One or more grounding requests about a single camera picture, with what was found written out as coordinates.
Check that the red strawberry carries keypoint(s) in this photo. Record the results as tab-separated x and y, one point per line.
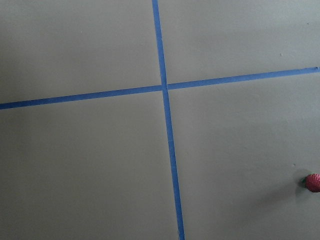
312	182

